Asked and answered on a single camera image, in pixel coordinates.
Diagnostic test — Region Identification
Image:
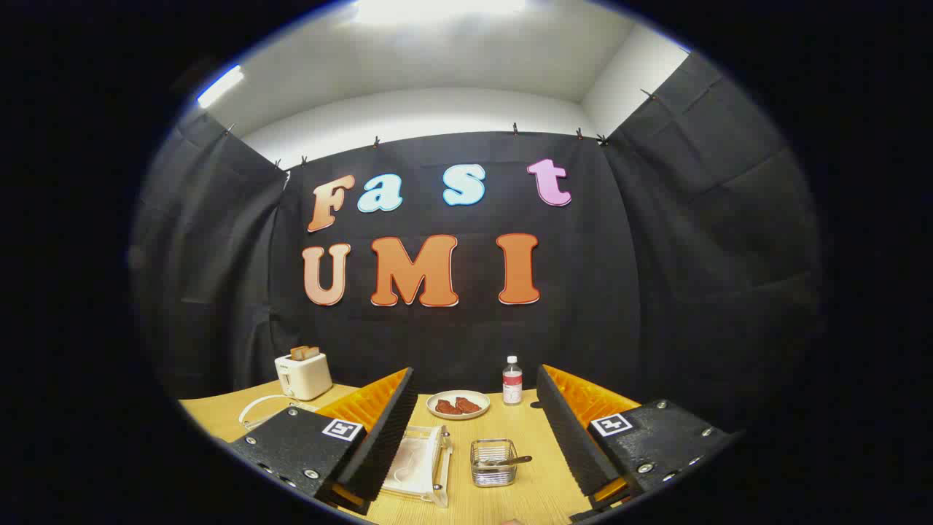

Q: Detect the clear bottle red label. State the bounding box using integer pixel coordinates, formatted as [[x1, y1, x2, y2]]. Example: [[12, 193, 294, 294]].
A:
[[502, 355, 523, 406]]

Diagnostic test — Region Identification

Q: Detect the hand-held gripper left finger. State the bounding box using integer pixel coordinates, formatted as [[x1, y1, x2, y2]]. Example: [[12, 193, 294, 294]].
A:
[[228, 367, 419, 516]]

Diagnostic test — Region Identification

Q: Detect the white toaster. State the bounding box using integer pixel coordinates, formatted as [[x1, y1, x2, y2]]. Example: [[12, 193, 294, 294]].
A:
[[275, 350, 333, 401]]

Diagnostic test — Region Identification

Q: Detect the black backdrop cloth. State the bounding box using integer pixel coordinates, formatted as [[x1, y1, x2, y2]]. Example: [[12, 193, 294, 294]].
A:
[[130, 51, 824, 438]]

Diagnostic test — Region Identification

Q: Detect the white plate with meat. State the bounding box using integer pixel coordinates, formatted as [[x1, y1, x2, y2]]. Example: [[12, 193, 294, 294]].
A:
[[426, 390, 491, 421]]

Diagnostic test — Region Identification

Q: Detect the clear wire basket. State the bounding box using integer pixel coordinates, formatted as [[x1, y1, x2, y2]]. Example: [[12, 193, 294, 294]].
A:
[[470, 438, 518, 488]]

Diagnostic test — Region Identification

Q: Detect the ceiling light panel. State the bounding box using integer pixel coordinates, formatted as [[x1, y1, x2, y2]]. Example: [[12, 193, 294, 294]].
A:
[[195, 64, 246, 110]]

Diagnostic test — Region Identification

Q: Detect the white wire dish rack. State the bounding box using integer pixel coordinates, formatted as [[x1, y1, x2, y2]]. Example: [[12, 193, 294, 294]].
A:
[[239, 394, 454, 509]]

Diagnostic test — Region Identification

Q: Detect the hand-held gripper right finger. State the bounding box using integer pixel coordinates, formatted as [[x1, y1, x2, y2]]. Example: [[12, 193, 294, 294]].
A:
[[536, 364, 740, 523]]

